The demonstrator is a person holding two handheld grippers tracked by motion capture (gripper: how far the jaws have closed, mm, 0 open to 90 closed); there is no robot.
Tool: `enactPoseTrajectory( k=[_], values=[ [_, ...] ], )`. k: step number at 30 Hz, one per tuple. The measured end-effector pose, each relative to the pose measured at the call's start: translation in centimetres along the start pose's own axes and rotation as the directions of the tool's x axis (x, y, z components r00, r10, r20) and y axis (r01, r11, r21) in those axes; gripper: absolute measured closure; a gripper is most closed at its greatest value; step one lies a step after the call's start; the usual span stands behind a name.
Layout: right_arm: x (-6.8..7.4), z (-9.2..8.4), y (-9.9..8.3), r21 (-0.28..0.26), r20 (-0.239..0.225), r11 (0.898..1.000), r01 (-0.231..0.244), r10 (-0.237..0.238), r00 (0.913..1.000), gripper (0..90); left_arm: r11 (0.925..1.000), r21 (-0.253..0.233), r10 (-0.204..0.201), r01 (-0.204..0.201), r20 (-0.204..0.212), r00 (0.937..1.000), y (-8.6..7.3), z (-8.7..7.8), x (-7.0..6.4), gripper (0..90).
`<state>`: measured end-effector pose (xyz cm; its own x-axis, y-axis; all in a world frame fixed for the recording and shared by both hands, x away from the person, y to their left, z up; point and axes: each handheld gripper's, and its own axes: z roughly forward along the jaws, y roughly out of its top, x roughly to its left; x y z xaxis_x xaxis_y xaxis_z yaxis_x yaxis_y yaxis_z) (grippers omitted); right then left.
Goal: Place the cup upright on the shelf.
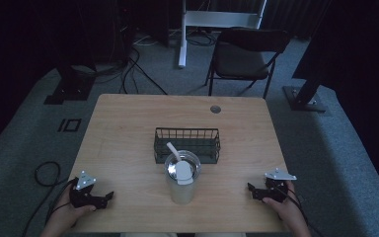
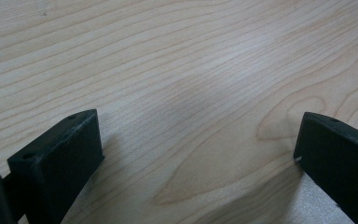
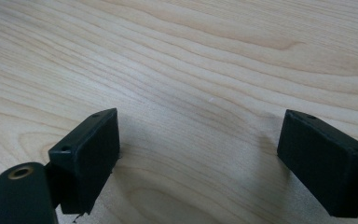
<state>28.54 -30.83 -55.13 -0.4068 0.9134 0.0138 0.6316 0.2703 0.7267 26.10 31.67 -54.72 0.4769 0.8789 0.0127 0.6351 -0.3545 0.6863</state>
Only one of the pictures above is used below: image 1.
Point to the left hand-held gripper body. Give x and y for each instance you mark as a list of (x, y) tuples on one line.
[(80, 194)]

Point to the white tumbler cup with lid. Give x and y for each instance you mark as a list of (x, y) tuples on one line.
[(182, 181)]

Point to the black stand with base plate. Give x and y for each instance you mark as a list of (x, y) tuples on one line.
[(306, 89)]

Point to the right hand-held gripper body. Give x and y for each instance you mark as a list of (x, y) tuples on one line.
[(273, 189)]

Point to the person's left hand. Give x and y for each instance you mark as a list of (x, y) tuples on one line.
[(71, 214)]

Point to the grey table grommet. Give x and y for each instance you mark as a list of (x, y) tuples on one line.
[(215, 109)]

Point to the white desk frame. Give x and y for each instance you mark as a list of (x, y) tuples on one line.
[(212, 23)]

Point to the black folding chair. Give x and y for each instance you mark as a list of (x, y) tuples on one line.
[(246, 58)]

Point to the black stand base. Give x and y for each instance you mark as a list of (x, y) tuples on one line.
[(71, 85)]

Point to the person's right hand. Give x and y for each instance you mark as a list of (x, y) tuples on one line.
[(286, 205)]

